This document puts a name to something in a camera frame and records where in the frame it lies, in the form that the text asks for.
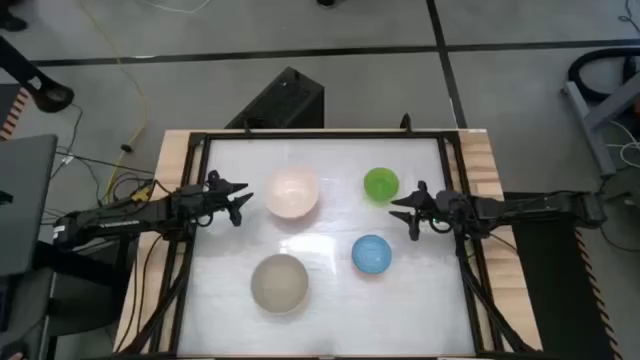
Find large pink bowl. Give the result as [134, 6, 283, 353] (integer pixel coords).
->
[263, 167, 321, 220]

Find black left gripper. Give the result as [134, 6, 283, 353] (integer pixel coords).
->
[169, 169, 255, 229]

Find grey metal stand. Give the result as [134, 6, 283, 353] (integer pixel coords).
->
[562, 69, 640, 177]

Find yellow cable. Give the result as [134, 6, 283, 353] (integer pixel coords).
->
[79, 0, 151, 201]

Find grey monitor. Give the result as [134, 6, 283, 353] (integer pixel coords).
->
[0, 133, 59, 277]

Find white cable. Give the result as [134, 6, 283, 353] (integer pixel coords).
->
[605, 119, 640, 170]
[134, 0, 212, 15]

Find black box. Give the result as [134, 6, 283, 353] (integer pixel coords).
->
[224, 66, 325, 130]

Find black metal table frame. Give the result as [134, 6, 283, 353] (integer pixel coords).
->
[119, 113, 539, 358]

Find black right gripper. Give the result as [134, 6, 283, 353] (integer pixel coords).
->
[388, 180, 476, 242]

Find person's foot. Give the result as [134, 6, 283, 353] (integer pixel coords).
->
[30, 82, 76, 114]
[0, 10, 29, 33]

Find small blue bowl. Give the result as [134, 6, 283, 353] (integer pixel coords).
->
[351, 234, 393, 275]

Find black orange-edged floor mat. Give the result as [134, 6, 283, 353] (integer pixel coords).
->
[0, 83, 31, 142]
[502, 192, 622, 360]

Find large grey bowl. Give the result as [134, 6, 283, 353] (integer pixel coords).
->
[250, 253, 310, 316]

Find small green bowl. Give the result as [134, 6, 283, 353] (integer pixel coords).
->
[363, 166, 401, 204]

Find black cable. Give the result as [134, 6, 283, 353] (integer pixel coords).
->
[48, 103, 157, 202]

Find black hose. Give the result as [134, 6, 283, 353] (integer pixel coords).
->
[567, 47, 640, 104]

